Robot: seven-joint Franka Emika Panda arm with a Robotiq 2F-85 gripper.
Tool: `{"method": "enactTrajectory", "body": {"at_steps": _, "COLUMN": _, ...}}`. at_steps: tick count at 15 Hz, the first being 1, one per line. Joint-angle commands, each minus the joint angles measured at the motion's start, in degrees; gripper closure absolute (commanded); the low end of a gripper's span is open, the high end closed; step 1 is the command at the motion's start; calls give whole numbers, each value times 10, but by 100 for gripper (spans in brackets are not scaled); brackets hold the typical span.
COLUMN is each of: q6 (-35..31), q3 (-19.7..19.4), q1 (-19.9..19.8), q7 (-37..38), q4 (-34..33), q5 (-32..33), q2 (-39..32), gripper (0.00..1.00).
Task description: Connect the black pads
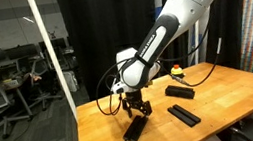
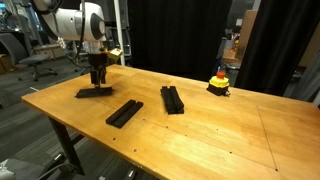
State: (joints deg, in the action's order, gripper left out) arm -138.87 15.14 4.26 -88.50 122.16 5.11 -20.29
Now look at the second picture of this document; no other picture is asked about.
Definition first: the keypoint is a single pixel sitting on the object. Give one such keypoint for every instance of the narrow black curtain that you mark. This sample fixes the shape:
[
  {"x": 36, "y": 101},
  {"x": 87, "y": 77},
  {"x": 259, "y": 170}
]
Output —
[{"x": 276, "y": 43}]

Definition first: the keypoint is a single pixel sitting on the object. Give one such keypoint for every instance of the black grooved pad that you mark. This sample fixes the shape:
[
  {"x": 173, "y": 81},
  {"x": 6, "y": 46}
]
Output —
[
  {"x": 124, "y": 113},
  {"x": 176, "y": 109},
  {"x": 171, "y": 96},
  {"x": 94, "y": 92},
  {"x": 176, "y": 112}
]

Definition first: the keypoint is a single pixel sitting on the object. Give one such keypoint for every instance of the wide black curtain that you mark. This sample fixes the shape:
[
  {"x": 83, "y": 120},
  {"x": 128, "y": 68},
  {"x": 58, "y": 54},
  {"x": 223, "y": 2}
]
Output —
[{"x": 180, "y": 36}]

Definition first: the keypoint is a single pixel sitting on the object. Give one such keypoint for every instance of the yellow emergency stop button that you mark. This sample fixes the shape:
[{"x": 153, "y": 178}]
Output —
[{"x": 218, "y": 83}]

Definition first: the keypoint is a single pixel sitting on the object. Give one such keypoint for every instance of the small cardboard box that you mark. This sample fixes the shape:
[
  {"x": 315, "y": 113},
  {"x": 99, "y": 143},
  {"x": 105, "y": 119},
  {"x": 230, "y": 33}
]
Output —
[{"x": 230, "y": 55}]

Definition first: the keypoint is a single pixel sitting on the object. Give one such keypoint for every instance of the grey high-back office chair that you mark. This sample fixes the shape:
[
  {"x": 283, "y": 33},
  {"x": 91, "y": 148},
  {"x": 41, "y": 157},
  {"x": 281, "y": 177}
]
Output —
[{"x": 20, "y": 50}]

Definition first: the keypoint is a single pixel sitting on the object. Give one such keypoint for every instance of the tall cardboard box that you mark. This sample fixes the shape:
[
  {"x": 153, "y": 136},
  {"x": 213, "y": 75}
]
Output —
[{"x": 248, "y": 28}]

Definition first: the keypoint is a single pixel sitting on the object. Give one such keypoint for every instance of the brown cardboard box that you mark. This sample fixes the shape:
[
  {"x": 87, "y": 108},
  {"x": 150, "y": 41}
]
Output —
[{"x": 5, "y": 65}]

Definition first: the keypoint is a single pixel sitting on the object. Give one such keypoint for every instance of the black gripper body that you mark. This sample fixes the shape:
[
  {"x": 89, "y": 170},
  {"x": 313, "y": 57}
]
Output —
[{"x": 98, "y": 60}]

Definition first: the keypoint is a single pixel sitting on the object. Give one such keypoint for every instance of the mesh-back office chair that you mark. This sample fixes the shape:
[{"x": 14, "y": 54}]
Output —
[
  {"x": 76, "y": 50},
  {"x": 128, "y": 43}
]

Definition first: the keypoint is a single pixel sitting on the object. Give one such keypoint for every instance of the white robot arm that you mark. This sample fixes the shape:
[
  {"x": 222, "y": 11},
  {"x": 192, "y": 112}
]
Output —
[{"x": 71, "y": 23}]

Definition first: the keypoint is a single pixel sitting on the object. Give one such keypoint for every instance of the low wooden cabinet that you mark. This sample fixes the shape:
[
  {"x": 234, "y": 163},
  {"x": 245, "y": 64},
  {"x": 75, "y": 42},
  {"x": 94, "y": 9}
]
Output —
[{"x": 50, "y": 51}]

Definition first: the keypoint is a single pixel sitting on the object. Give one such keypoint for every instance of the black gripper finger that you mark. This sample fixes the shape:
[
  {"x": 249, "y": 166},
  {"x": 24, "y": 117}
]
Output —
[
  {"x": 95, "y": 76},
  {"x": 102, "y": 75}
]

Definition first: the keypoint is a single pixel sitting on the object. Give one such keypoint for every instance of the white vertical pole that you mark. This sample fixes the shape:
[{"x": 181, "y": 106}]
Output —
[{"x": 119, "y": 20}]

